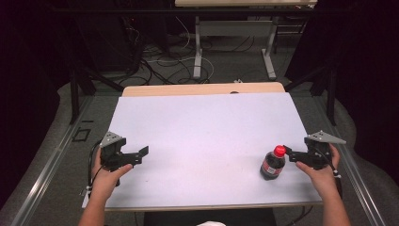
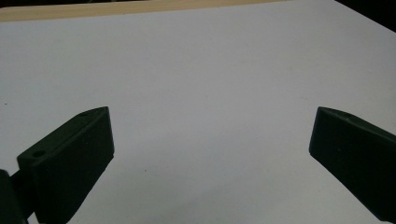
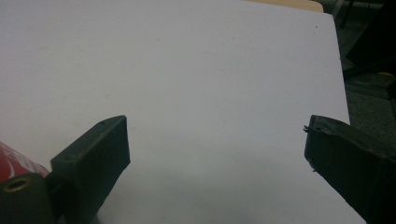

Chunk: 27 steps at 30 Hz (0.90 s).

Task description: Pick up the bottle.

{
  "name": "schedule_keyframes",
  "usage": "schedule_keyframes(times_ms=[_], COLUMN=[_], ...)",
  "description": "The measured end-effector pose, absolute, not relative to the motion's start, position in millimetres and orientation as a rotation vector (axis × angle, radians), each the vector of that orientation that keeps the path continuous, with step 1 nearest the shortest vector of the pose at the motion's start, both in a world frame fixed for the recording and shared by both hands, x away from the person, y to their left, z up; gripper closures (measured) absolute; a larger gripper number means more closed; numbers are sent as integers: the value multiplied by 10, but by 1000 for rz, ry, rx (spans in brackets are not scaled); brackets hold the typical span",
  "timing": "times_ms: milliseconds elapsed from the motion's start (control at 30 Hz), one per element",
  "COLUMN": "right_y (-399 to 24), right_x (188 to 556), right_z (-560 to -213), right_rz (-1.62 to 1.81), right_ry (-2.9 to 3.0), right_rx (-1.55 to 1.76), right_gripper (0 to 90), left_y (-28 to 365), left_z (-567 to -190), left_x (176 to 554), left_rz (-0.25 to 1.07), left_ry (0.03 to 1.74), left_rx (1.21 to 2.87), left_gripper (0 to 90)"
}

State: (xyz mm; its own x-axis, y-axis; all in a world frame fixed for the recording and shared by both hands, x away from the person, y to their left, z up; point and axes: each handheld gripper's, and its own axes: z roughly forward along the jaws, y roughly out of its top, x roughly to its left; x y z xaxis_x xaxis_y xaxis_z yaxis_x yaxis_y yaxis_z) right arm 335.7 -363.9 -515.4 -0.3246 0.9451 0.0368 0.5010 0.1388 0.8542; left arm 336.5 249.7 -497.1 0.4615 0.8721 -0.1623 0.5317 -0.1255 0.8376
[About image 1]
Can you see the black metal stand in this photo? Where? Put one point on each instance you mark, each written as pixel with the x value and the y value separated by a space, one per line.
pixel 331 94
pixel 75 94

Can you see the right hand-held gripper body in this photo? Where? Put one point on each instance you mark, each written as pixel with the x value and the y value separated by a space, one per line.
pixel 318 153

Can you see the person's right hand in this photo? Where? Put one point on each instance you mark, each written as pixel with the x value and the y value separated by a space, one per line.
pixel 323 180

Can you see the wooden table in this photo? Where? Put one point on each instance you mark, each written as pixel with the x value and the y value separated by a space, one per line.
pixel 188 89

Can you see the aluminium floor rail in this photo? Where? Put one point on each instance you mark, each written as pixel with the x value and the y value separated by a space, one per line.
pixel 47 175
pixel 360 188

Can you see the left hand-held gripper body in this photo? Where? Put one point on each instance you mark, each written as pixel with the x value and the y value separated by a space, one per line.
pixel 111 153

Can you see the person's left hand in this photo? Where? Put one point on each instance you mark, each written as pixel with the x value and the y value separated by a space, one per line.
pixel 105 182

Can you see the red-capped cola bottle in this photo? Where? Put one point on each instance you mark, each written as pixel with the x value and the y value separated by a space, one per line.
pixel 271 166

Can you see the white metal-frame desk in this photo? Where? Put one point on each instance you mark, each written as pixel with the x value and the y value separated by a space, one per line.
pixel 235 28

